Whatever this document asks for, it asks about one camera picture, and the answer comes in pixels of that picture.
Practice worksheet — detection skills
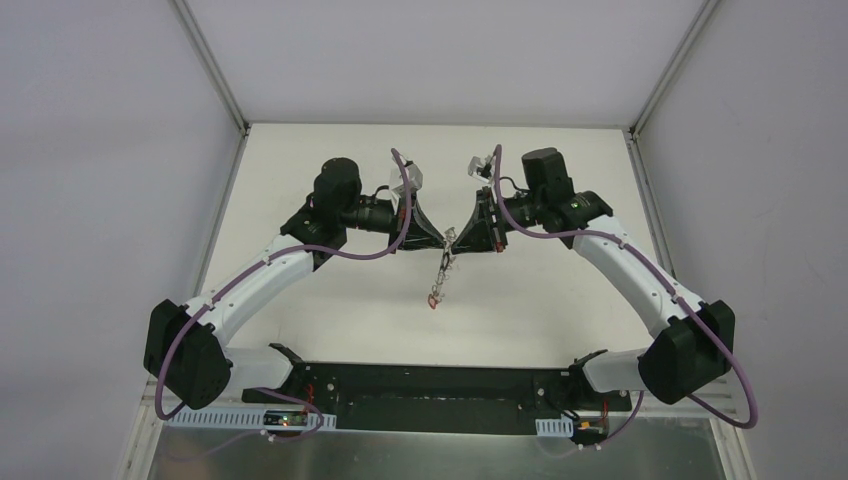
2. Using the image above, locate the metal key ring disc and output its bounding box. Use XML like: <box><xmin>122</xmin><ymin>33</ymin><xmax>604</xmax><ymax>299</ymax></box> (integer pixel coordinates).
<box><xmin>428</xmin><ymin>227</ymin><xmax>458</xmax><ymax>300</ymax></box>

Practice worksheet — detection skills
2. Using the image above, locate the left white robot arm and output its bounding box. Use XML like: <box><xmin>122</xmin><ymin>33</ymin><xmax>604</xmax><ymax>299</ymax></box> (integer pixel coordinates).
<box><xmin>143</xmin><ymin>151</ymin><xmax>423</xmax><ymax>420</ymax></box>

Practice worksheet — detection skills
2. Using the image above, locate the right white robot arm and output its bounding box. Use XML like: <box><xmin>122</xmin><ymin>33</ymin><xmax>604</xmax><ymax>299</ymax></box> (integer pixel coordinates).
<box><xmin>452</xmin><ymin>147</ymin><xmax>736</xmax><ymax>410</ymax></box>

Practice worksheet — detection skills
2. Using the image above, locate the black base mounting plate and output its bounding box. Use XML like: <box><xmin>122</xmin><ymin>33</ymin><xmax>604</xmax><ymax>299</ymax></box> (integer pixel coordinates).
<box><xmin>278</xmin><ymin>362</ymin><xmax>632</xmax><ymax>435</ymax></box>

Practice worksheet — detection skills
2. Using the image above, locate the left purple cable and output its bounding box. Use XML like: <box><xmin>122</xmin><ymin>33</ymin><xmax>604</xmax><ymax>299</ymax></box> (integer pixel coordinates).
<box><xmin>154</xmin><ymin>147</ymin><xmax>413</xmax><ymax>443</ymax></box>

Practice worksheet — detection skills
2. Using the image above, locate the purple cable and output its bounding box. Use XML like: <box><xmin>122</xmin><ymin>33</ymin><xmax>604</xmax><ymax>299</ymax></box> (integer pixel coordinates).
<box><xmin>154</xmin><ymin>147</ymin><xmax>413</xmax><ymax>443</ymax></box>
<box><xmin>491</xmin><ymin>144</ymin><xmax>760</xmax><ymax>458</ymax></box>

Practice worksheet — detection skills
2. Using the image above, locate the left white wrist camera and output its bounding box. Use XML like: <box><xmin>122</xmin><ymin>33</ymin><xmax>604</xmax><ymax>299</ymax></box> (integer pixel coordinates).
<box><xmin>388</xmin><ymin>160</ymin><xmax>423</xmax><ymax>207</ymax></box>

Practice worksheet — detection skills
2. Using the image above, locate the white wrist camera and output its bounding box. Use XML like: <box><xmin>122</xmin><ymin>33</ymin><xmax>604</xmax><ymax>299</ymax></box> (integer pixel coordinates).
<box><xmin>467</xmin><ymin>154</ymin><xmax>496</xmax><ymax>187</ymax></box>
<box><xmin>388</xmin><ymin>160</ymin><xmax>423</xmax><ymax>207</ymax></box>

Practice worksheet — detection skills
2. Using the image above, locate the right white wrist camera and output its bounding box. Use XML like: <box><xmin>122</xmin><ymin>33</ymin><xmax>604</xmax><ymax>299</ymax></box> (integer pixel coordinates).
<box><xmin>467</xmin><ymin>154</ymin><xmax>496</xmax><ymax>187</ymax></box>

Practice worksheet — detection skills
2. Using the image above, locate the right white cable duct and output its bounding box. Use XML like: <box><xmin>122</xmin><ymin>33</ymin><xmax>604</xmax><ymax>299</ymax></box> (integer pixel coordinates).
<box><xmin>535</xmin><ymin>416</ymin><xmax>574</xmax><ymax>438</ymax></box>

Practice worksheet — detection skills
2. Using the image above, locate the white cable duct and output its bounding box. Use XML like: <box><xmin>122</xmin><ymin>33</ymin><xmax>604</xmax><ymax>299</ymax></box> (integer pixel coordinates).
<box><xmin>535</xmin><ymin>416</ymin><xmax>574</xmax><ymax>438</ymax></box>
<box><xmin>165</xmin><ymin>405</ymin><xmax>337</xmax><ymax>432</ymax></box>

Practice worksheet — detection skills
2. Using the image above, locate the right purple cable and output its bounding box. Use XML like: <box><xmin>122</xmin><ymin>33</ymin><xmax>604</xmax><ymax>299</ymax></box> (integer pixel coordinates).
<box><xmin>491</xmin><ymin>144</ymin><xmax>760</xmax><ymax>458</ymax></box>

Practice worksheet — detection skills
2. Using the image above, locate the left white cable duct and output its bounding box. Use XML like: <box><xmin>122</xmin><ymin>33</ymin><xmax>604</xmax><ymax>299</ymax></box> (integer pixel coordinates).
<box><xmin>165</xmin><ymin>405</ymin><xmax>337</xmax><ymax>432</ymax></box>

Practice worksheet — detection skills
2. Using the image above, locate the aluminium frame rail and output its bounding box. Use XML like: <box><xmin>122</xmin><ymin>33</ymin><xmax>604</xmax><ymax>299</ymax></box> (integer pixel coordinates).
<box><xmin>142</xmin><ymin>377</ymin><xmax>250</xmax><ymax>407</ymax></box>

